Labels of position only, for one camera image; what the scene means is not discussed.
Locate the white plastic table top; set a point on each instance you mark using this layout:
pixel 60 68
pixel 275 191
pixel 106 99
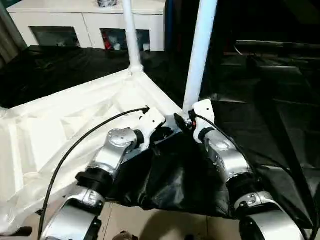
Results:
pixel 50 125

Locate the grey window curtain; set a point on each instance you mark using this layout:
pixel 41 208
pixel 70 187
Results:
pixel 10 35

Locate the white glass-door cabinet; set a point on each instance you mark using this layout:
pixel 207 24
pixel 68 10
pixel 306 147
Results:
pixel 65 22

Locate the white plastic table leg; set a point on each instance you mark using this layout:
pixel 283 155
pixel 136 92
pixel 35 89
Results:
pixel 131 35
pixel 200 50

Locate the small grey bundle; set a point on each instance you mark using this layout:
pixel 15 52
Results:
pixel 107 2

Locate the black work mat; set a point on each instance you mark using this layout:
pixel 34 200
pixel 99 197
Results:
pixel 260 125

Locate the small red bottle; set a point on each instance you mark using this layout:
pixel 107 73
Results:
pixel 107 42

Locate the dark robot left foot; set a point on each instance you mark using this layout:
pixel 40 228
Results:
pixel 125 236

